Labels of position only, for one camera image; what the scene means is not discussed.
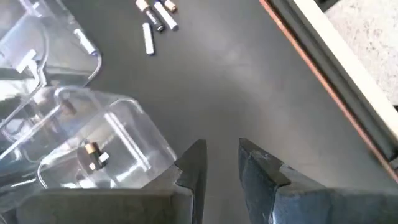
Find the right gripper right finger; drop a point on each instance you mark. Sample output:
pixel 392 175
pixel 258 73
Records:
pixel 273 199

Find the black copper-top battery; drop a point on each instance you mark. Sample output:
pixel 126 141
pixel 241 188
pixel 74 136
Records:
pixel 92 154
pixel 170 5
pixel 152 15

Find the clear plastic bin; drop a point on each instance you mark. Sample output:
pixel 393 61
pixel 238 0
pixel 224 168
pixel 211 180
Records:
pixel 59 62
pixel 130 130

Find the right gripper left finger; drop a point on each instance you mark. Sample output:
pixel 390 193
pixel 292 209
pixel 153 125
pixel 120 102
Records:
pixel 186 199

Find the white tape label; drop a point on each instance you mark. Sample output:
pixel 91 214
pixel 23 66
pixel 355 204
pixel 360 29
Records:
pixel 26 63

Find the silver AAA battery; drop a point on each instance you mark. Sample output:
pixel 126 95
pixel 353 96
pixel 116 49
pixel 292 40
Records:
pixel 85 42
pixel 166 15
pixel 148 39

